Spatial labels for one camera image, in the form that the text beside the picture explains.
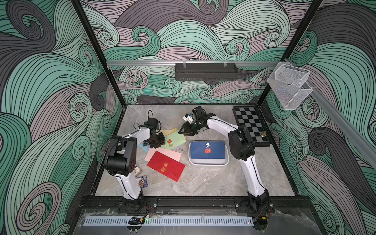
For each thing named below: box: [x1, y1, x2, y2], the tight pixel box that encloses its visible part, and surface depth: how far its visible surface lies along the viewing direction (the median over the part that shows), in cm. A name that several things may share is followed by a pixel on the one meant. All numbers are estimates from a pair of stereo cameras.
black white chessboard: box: [232, 105, 271, 147], surface depth 106 cm
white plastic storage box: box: [188, 141, 229, 166], surface depth 92 cm
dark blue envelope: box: [190, 141, 226, 159], surface depth 92 cm
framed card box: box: [133, 165, 142, 177], surface depth 85 cm
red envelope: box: [146, 150, 186, 183], surface depth 89 cm
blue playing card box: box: [135, 175, 148, 188], surface depth 81 cm
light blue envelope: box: [138, 143, 150, 153], surface depth 96 cm
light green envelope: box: [161, 129, 187, 150], surface depth 97 cm
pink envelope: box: [143, 147, 183, 163], surface depth 94 cm
